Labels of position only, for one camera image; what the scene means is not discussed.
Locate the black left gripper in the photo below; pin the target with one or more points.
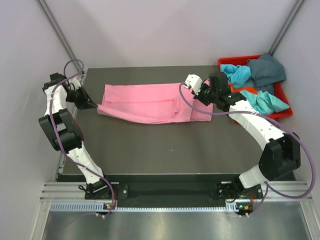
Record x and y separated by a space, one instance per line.
84 104

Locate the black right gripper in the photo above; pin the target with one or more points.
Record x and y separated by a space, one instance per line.
199 97

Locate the pink t shirt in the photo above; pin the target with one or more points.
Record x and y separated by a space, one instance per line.
148 104

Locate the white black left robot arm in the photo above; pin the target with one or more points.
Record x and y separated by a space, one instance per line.
64 134

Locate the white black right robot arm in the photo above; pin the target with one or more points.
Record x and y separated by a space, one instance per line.
281 153

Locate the light blue t shirt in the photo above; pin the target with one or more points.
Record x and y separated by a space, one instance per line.
237 74

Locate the orange t shirt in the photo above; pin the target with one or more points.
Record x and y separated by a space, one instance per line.
250 89

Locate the red plastic bin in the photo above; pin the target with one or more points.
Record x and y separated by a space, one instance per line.
279 93

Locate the teal t shirt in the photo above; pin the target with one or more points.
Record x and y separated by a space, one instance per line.
265 103

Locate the grey blue t shirt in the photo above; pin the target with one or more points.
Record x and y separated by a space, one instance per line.
265 72

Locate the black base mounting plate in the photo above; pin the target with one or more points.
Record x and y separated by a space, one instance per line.
215 191

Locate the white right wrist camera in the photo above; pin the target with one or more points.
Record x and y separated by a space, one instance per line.
193 82

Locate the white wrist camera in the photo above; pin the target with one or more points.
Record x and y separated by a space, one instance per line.
193 82
74 83

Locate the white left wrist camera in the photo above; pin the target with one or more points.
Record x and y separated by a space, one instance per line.
74 83

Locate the slotted cable duct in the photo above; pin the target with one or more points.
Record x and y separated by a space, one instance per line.
104 207

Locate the left aluminium corner post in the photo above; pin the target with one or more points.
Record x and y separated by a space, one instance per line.
44 7

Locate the aluminium corner post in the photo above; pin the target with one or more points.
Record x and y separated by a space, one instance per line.
44 7
293 13

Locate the right aluminium corner post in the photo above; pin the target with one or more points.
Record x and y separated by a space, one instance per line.
293 13

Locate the aluminium frame rail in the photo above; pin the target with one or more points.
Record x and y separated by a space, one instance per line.
69 191

